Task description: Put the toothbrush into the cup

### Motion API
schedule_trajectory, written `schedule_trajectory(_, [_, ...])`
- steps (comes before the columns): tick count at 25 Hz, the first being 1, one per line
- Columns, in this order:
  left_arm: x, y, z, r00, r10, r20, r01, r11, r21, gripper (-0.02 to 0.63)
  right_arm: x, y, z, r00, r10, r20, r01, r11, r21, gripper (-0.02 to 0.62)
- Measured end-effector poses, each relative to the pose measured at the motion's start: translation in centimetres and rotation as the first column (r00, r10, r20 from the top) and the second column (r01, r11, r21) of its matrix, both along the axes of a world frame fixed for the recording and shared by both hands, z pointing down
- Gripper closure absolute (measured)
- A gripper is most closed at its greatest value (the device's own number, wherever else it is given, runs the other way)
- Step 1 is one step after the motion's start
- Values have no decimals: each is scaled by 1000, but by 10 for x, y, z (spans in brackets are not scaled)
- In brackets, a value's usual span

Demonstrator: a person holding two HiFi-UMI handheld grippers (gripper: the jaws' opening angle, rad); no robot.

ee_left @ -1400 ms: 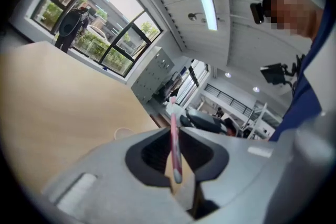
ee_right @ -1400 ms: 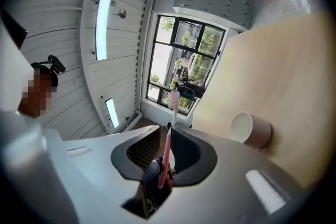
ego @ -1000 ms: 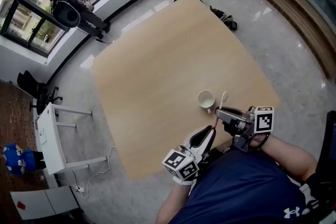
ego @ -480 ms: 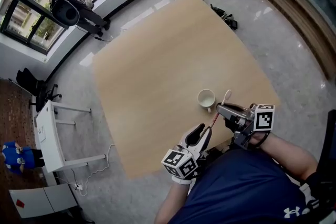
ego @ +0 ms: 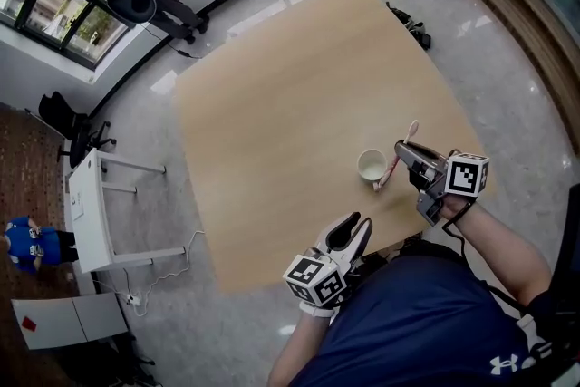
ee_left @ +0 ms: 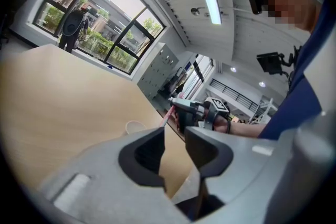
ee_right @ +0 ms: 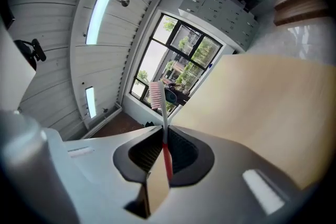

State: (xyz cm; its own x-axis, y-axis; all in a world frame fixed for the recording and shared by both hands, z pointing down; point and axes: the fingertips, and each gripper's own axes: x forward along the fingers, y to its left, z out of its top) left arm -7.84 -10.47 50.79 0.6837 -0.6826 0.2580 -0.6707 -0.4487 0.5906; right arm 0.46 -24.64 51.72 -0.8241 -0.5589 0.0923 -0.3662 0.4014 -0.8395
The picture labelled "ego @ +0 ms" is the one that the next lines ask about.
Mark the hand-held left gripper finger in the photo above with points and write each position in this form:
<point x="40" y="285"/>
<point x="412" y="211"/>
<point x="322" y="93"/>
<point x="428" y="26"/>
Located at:
<point x="337" y="227"/>
<point x="360" y="238"/>

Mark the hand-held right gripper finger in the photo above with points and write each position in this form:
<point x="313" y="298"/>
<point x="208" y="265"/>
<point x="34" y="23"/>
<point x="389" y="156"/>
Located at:
<point x="426" y="151"/>
<point x="412" y="158"/>

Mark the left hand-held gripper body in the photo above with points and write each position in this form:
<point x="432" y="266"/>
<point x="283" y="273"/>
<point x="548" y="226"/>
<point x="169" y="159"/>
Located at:
<point x="312" y="276"/>

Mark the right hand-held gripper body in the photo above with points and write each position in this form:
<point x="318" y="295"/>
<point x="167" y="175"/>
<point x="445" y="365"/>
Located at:
<point x="464" y="177"/>

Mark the pink and white toothbrush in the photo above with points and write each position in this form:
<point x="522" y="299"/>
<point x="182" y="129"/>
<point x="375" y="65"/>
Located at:
<point x="389" y="170"/>

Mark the white cup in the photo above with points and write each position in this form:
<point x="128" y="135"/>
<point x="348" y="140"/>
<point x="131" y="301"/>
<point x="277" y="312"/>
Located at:
<point x="371" y="167"/>

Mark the person's left forearm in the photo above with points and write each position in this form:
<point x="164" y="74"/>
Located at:
<point x="299" y="349"/>

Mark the person's right forearm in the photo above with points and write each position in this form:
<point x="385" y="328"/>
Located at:
<point x="498" y="249"/>

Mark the white wristband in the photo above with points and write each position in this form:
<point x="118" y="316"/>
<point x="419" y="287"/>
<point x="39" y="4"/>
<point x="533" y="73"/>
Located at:
<point x="317" y="310"/>

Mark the person's navy shirt torso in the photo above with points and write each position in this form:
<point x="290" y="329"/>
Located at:
<point x="408" y="331"/>

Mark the black gear pile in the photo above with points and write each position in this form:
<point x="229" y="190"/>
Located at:
<point x="414" y="27"/>

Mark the wooden steps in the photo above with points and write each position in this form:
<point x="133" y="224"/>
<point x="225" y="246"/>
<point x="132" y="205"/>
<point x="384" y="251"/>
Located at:
<point x="534" y="27"/>

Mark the white power strip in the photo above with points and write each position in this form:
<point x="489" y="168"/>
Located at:
<point x="134" y="299"/>

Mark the white desk with metal legs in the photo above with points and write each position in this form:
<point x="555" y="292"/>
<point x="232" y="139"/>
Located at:
<point x="90" y="213"/>

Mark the black power adapter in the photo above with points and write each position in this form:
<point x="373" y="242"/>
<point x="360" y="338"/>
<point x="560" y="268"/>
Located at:
<point x="183" y="53"/>

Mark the white folding table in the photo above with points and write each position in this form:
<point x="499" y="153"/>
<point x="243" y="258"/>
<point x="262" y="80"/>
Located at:
<point x="77" y="322"/>

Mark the red card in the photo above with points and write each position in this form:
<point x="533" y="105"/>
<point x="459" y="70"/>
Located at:
<point x="29" y="323"/>

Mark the black office chair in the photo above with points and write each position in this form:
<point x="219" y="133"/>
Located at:
<point x="63" y="113"/>

